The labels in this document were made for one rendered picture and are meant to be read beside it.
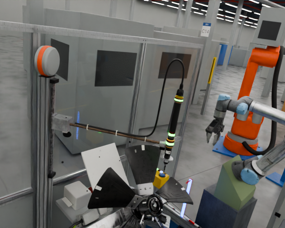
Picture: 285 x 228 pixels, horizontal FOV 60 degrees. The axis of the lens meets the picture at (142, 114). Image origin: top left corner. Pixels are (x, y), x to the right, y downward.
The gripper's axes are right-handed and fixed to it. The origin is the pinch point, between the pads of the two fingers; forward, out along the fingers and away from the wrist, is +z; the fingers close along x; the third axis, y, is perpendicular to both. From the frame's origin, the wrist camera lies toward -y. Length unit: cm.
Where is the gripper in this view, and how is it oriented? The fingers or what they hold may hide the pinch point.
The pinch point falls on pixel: (210, 143)
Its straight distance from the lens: 180.4
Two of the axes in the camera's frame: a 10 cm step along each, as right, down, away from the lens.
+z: -1.5, 9.3, 3.3
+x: -7.0, -3.3, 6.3
